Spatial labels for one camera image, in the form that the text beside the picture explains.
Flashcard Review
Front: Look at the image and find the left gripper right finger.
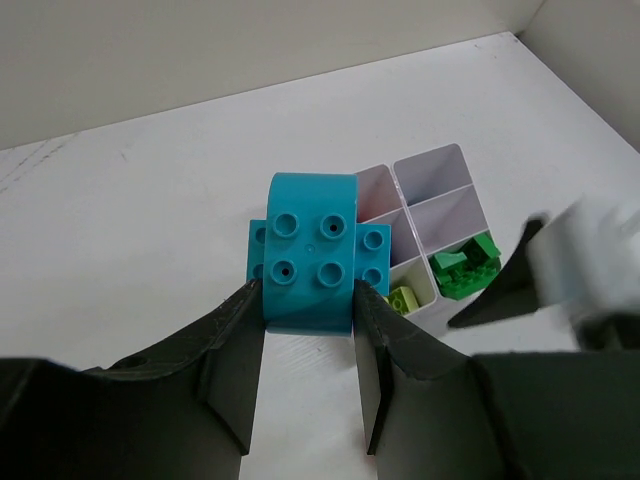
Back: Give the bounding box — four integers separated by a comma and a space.
353, 281, 639, 479

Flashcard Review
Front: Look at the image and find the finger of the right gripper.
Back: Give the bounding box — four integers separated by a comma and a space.
447, 217, 549, 329

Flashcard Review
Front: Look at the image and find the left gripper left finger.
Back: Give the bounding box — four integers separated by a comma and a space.
1, 280, 264, 479

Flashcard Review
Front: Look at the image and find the lime green lego brick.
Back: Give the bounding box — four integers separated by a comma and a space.
385, 286, 420, 316

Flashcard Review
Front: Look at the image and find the cyan lego block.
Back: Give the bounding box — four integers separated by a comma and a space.
246, 173, 391, 336

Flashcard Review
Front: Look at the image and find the white divided sorting container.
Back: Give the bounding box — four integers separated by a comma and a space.
357, 144, 492, 335

